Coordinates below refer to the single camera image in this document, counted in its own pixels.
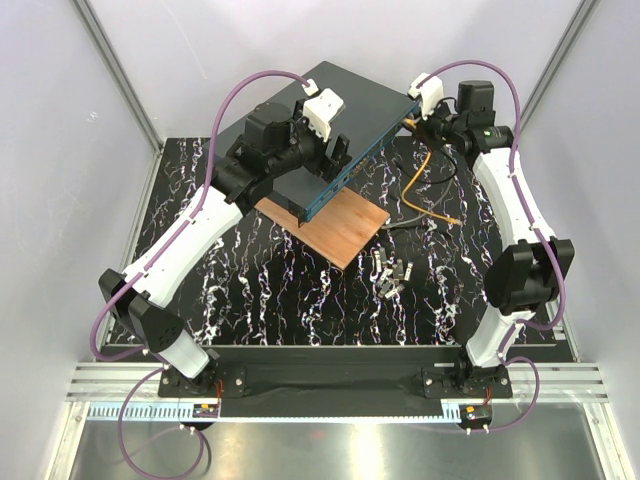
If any yellow ethernet cable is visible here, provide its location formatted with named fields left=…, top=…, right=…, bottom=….
left=402, top=117, right=461, bottom=225

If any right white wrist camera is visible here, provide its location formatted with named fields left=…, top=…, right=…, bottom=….
left=407, top=72, right=444, bottom=120

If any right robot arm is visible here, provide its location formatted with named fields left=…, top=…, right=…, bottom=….
left=408, top=73, right=575, bottom=397

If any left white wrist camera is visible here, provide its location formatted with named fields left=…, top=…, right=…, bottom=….
left=302, top=79, right=345, bottom=143

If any teal network switch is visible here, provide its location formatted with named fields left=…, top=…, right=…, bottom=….
left=209, top=61, right=416, bottom=224

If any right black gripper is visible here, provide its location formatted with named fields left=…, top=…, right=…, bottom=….
left=411, top=96, right=464, bottom=154

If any wooden base board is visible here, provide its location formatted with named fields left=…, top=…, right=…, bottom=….
left=256, top=188, right=390, bottom=270

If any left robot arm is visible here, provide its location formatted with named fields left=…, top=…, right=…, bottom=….
left=99, top=90, right=350, bottom=396

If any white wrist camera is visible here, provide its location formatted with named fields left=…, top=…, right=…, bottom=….
left=302, top=79, right=345, bottom=143
left=407, top=72, right=444, bottom=120

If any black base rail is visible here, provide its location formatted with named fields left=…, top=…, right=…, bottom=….
left=158, top=346, right=513, bottom=421

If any grey ethernet cable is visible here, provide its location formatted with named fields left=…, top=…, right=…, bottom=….
left=382, top=177, right=456, bottom=231

